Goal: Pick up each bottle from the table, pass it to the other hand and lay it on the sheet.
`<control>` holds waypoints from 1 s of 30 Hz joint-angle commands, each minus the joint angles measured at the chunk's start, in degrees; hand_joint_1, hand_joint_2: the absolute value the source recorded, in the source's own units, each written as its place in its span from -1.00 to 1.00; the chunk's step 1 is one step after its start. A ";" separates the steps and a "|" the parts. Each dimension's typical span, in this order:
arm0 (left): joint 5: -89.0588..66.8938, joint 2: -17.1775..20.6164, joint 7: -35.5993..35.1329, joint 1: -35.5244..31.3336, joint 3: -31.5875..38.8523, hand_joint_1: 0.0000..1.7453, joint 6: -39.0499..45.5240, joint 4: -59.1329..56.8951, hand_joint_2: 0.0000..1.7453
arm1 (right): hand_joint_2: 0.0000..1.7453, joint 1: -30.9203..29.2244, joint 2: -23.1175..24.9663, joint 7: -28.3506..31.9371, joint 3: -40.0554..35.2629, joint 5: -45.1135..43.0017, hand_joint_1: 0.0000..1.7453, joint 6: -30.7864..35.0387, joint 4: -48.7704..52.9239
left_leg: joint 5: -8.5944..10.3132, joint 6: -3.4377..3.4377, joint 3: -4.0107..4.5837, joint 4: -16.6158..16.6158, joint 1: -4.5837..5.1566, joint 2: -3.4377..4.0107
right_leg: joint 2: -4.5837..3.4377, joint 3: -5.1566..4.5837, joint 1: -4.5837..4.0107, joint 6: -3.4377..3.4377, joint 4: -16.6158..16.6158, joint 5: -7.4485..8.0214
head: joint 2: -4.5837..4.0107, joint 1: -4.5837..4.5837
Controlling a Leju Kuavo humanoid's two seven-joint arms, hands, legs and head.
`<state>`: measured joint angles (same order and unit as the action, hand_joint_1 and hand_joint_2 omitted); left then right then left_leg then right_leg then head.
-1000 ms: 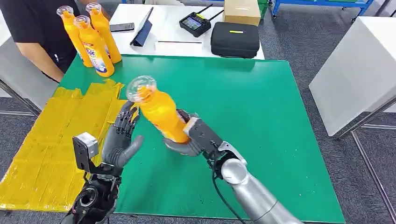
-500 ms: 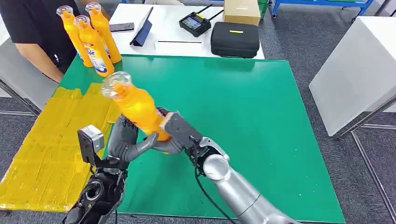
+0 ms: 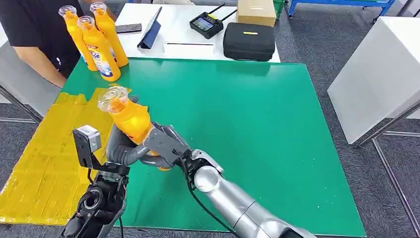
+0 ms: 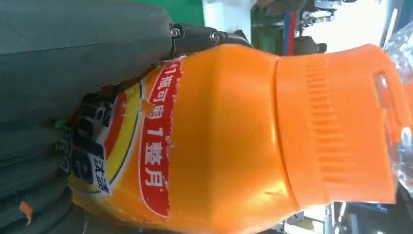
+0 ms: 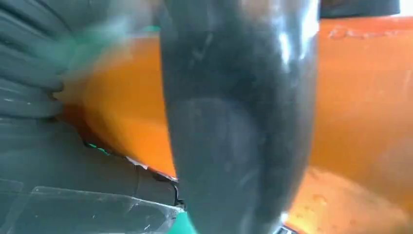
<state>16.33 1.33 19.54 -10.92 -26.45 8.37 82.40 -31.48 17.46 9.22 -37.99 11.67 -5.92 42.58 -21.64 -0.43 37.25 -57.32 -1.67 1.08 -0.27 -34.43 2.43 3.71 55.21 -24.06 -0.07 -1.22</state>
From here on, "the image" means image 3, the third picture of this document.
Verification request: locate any yellow sheet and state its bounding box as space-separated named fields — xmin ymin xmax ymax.
xmin=0 ymin=86 xmax=133 ymax=227

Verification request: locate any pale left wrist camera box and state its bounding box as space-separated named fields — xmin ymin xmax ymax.
xmin=72 ymin=124 xmax=102 ymax=169

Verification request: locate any cardboard box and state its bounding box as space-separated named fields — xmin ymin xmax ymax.
xmin=236 ymin=0 xmax=277 ymax=28

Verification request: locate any black phone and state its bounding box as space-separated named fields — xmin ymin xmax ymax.
xmin=115 ymin=23 xmax=143 ymax=35

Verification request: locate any orange bottle with clear cap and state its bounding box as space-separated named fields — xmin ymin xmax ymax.
xmin=89 ymin=1 xmax=129 ymax=68
xmin=97 ymin=86 xmax=172 ymax=172
xmin=58 ymin=5 xmax=99 ymax=72

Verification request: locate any black controller with antennas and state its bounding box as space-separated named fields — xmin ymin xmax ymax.
xmin=189 ymin=2 xmax=238 ymax=40

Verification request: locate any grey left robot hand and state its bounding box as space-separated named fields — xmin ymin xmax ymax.
xmin=105 ymin=123 xmax=155 ymax=167

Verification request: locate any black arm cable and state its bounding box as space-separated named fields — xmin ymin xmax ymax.
xmin=177 ymin=154 xmax=239 ymax=238

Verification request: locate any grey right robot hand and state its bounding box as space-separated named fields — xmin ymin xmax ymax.
xmin=140 ymin=122 xmax=194 ymax=170

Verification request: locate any orange bottle with blue label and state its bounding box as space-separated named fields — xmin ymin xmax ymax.
xmin=77 ymin=15 xmax=122 ymax=82

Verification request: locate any tablet in blue case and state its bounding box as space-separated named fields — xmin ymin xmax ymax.
xmin=137 ymin=6 xmax=163 ymax=50

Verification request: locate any black zip case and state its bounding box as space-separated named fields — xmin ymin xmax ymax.
xmin=222 ymin=22 xmax=276 ymax=62

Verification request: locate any person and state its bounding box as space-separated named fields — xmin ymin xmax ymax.
xmin=0 ymin=0 xmax=117 ymax=89

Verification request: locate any green mat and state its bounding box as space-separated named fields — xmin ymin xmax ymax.
xmin=61 ymin=57 xmax=367 ymax=238

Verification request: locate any blue metal frame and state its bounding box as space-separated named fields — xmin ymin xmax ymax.
xmin=286 ymin=0 xmax=396 ymax=21

